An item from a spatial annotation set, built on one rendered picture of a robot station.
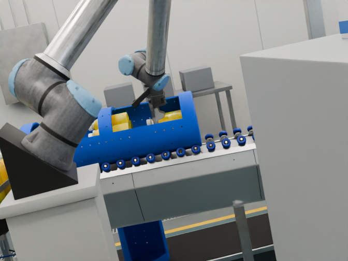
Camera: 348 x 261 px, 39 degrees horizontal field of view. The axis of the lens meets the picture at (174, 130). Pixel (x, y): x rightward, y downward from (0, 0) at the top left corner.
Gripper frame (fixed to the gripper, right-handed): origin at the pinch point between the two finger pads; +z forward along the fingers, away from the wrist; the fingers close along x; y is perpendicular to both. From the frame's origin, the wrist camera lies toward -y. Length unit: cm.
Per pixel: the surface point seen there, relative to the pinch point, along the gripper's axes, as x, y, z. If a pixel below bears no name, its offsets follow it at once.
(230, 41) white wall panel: 359, 73, -17
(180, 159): -5.9, 8.8, 18.5
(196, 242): 70, 3, 97
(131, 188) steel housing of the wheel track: -8.9, -17.5, 27.5
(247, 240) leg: -5, 33, 67
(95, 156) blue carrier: -7.5, -31.1, 8.7
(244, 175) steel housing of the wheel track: -7, 38, 32
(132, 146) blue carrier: -8.1, -12.2, 7.1
